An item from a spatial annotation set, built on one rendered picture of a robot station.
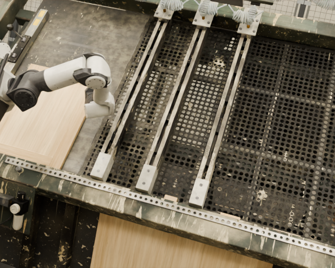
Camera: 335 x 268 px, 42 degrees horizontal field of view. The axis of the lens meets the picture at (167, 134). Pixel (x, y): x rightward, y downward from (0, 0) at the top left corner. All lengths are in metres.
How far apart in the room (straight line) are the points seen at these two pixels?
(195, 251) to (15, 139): 1.07
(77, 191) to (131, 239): 0.42
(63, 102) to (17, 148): 0.34
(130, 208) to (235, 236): 0.48
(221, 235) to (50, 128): 1.02
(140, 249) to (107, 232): 0.19
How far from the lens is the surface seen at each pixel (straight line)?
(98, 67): 1.71
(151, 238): 2.27
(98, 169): 2.06
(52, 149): 2.24
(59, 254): 2.46
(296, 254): 1.95
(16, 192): 2.21
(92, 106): 1.91
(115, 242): 2.34
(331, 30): 2.54
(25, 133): 2.34
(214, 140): 2.13
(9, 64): 2.61
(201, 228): 1.94
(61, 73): 1.73
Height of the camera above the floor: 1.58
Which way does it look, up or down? 11 degrees down
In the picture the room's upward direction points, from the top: 12 degrees clockwise
